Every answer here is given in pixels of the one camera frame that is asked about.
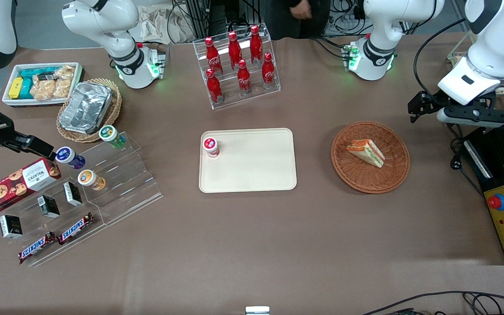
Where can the red cola bottle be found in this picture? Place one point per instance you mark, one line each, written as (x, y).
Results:
(268, 72)
(214, 87)
(244, 78)
(256, 43)
(234, 50)
(212, 57)

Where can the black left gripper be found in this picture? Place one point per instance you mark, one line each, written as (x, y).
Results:
(432, 104)

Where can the beige crumpled bag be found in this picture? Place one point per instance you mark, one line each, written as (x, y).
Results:
(160, 24)

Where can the grey connector block green light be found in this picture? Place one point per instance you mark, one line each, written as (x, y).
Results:
(158, 63)
(350, 57)

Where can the brown wicker basket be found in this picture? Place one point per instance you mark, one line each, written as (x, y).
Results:
(392, 175)

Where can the green lid yogurt cup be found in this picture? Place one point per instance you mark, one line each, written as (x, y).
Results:
(111, 134)

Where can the purple lid yogurt cup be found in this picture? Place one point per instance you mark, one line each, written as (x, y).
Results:
(69, 157)

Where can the triangular sandwich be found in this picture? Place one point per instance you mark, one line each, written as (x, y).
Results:
(368, 152)

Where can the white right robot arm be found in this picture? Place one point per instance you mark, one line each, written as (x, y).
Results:
(116, 26)

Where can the white object at table edge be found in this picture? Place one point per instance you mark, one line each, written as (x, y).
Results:
(257, 310)

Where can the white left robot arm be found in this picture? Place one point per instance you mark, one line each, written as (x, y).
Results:
(488, 52)

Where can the light wicker basket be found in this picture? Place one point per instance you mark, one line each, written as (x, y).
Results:
(114, 109)

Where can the person in dark clothes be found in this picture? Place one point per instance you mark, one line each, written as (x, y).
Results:
(278, 22)

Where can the teal snack box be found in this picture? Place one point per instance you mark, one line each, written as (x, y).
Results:
(26, 89)
(35, 72)

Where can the small black box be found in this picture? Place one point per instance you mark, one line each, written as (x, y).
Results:
(48, 206)
(72, 194)
(10, 226)

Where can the person's bare hand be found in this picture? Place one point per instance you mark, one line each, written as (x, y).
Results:
(302, 9)

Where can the aluminium foil tray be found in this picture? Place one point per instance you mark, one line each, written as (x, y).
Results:
(85, 107)

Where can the red lid yogurt cup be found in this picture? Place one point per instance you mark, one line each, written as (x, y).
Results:
(211, 146)

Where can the cracker pack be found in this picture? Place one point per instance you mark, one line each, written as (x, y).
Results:
(64, 81)
(43, 89)

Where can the white snack tray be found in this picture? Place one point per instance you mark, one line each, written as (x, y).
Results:
(9, 72)

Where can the red Walkers shortbread box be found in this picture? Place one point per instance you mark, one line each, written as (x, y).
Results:
(15, 183)

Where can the orange lid yogurt cup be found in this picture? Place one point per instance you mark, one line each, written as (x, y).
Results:
(90, 179)

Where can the white power strip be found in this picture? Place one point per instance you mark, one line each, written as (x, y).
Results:
(344, 24)

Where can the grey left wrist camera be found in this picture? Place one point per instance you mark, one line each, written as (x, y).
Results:
(475, 117)

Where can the yellow snack box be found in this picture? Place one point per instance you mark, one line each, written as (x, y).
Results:
(15, 87)

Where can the cream plastic tray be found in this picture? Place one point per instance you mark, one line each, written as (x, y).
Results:
(252, 166)

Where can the Snickers chocolate bar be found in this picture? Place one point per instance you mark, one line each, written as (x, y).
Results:
(76, 228)
(36, 247)

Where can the red emergency stop button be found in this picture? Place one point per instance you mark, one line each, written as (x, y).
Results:
(497, 201)

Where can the clear acrylic bottle rack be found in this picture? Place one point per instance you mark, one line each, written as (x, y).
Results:
(256, 94)

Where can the clear acrylic stepped shelf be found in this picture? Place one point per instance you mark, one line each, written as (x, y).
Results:
(31, 227)
(129, 175)

